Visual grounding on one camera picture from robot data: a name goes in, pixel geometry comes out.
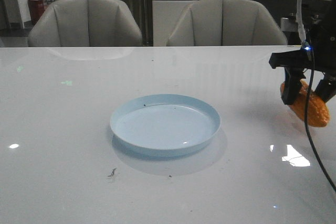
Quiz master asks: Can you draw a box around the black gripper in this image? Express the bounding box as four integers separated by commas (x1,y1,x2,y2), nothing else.
269,49,336,105

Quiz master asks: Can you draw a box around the orange toy corn cob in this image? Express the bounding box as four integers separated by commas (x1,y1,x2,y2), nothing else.
289,80,330,127

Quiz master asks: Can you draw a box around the light blue round plate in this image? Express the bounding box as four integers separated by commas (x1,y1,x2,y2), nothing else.
110,94,221,157

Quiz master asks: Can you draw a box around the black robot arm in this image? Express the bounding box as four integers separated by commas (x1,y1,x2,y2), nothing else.
269,0,335,105

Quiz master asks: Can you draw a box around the right grey upholstered chair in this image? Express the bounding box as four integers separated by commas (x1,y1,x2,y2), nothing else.
166,0,287,46

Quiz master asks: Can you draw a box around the grey upholstered chair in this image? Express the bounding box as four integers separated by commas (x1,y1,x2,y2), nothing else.
28,0,142,47
166,0,287,46

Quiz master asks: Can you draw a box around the left grey upholstered chair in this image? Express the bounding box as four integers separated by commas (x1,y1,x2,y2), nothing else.
28,0,142,47

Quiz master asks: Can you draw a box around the red bin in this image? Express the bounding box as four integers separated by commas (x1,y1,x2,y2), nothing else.
28,0,45,25

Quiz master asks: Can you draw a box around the black cable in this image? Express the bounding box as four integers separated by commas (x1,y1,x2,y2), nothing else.
301,40,336,193

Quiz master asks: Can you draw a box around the white wrapped cable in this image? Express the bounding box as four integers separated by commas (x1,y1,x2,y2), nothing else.
295,0,308,43

